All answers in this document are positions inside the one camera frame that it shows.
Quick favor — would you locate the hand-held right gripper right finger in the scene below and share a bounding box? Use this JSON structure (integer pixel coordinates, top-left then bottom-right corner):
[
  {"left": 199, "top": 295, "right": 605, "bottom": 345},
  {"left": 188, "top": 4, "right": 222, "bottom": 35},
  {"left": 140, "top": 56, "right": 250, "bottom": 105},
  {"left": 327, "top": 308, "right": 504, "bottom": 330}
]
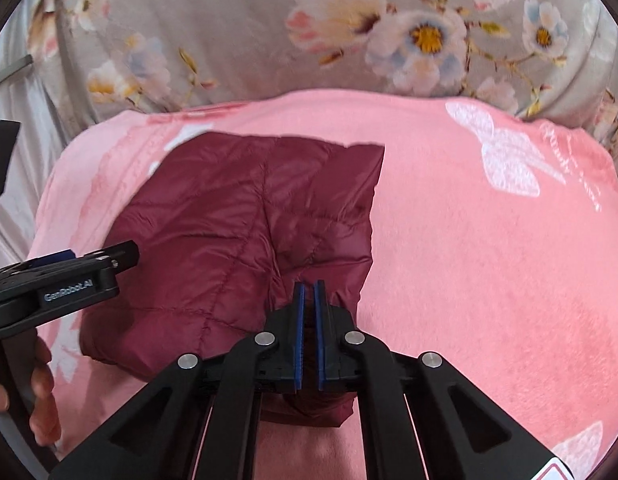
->
[{"left": 314, "top": 280, "right": 574, "bottom": 480}]

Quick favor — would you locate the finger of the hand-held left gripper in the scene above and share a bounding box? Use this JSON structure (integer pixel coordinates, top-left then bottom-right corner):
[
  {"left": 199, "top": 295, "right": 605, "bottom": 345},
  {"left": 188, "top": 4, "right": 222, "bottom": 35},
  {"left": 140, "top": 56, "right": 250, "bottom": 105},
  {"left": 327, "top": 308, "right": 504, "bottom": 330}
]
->
[
  {"left": 72, "top": 240, "right": 141, "bottom": 276},
  {"left": 24, "top": 248, "right": 76, "bottom": 267}
]

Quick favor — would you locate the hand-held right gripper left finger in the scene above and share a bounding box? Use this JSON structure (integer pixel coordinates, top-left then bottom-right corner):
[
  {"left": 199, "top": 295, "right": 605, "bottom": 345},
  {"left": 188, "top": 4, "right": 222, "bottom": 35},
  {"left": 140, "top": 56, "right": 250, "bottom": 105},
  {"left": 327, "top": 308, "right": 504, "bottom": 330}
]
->
[{"left": 49, "top": 280, "right": 310, "bottom": 480}]

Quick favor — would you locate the maroon puffer jacket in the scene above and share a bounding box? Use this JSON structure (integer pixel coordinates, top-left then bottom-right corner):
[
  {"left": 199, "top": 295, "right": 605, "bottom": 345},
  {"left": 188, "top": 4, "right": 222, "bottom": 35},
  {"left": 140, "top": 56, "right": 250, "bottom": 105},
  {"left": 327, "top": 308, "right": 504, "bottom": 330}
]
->
[{"left": 79, "top": 130, "right": 387, "bottom": 428}]

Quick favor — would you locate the person's left hand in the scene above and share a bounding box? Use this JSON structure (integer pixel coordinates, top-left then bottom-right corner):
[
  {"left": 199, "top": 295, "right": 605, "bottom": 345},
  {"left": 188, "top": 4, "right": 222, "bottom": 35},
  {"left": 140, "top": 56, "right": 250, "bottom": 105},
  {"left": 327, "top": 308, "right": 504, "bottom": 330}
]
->
[{"left": 0, "top": 337, "right": 62, "bottom": 447}]

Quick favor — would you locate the white bed sheet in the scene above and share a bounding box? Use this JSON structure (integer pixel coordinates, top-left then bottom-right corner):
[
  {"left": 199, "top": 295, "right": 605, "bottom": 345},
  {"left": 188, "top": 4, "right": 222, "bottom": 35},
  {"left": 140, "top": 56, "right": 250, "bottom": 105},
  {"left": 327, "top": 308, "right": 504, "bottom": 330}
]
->
[{"left": 0, "top": 0, "right": 85, "bottom": 271}]

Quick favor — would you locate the pink printed blanket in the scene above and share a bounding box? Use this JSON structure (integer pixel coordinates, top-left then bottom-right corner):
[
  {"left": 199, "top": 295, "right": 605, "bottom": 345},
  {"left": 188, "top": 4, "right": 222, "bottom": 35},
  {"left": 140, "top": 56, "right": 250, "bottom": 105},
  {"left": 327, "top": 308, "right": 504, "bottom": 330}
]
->
[{"left": 26, "top": 89, "right": 618, "bottom": 480}]

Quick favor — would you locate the grey metal bar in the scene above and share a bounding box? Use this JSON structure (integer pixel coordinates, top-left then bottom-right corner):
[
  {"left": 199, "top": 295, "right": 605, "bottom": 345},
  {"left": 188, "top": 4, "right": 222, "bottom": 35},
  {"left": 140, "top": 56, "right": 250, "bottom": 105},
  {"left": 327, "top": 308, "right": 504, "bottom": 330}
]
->
[{"left": 0, "top": 56, "right": 34, "bottom": 89}]

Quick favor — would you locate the grey floral bed sheet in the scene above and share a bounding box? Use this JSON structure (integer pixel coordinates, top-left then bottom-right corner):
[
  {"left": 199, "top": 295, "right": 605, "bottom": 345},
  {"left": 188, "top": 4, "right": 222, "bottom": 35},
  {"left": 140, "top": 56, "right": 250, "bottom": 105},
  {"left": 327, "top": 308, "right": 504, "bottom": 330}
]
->
[{"left": 54, "top": 0, "right": 618, "bottom": 161}]

